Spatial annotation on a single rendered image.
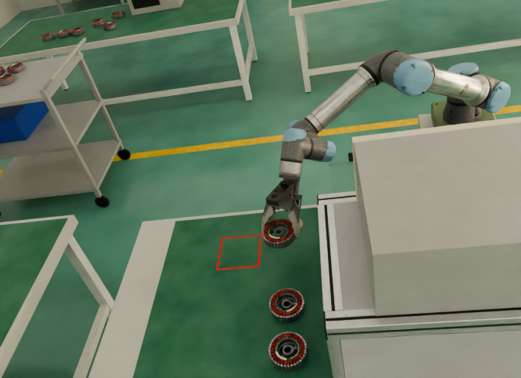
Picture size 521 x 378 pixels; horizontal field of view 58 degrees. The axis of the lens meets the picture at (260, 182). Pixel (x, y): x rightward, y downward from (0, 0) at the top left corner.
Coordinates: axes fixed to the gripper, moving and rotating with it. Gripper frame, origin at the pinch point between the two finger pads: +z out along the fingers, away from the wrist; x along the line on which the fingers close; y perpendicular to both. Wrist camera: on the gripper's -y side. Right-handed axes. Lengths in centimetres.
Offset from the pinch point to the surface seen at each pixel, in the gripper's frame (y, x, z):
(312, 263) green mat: 12.6, -8.6, 9.6
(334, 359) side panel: -34, -35, 21
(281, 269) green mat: 8.3, 0.8, 13.0
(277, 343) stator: -15.1, -11.3, 29.3
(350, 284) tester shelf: -33.8, -35.7, 2.6
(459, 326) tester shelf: -33, -60, 6
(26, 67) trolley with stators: 65, 234, -66
